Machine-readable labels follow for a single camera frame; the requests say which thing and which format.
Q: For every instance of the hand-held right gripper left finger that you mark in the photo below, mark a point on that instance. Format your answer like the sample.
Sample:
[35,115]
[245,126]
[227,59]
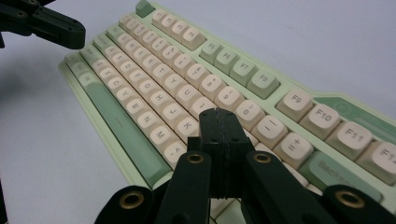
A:
[211,130]

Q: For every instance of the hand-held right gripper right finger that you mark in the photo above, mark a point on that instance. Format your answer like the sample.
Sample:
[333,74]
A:
[232,140]

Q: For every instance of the green and cream keyboard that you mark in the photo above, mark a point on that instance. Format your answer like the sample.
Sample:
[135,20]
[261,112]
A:
[155,93]

